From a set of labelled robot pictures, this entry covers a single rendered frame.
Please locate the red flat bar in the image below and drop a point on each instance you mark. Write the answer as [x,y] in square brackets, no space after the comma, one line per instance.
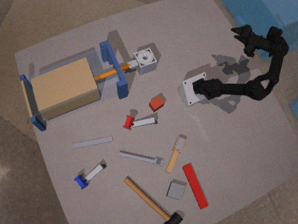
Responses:
[198,193]

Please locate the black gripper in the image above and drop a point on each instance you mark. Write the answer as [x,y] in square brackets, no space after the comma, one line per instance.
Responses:
[245,36]

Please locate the wooden-handled black mallet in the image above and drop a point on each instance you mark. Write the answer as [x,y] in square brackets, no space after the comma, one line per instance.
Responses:
[175,219]

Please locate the grey flat bar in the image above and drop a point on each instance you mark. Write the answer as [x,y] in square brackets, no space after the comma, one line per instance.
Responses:
[92,142]

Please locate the winch handle with blue knob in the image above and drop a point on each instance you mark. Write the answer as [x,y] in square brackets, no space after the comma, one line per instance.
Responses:
[83,182]

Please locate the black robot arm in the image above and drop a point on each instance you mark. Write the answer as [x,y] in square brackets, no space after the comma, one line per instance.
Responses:
[277,48]

